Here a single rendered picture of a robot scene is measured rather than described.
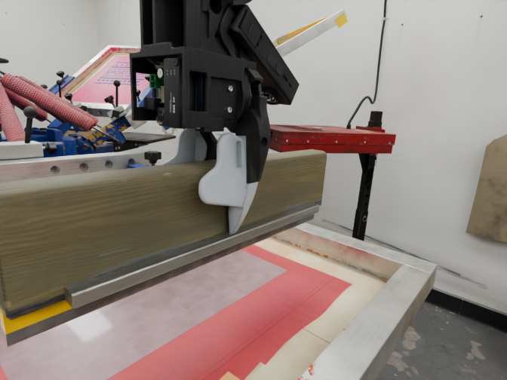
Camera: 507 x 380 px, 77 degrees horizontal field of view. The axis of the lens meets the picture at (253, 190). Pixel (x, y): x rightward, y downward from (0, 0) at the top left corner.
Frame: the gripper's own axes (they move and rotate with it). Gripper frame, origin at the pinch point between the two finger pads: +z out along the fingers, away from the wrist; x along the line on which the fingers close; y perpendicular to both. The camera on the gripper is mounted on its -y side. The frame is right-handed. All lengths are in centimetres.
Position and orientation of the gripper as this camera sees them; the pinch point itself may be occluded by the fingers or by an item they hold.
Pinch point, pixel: (221, 212)
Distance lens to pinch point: 31.9
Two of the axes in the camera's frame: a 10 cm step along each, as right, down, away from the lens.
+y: -6.5, 1.6, -7.4
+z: -0.6, 9.7, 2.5
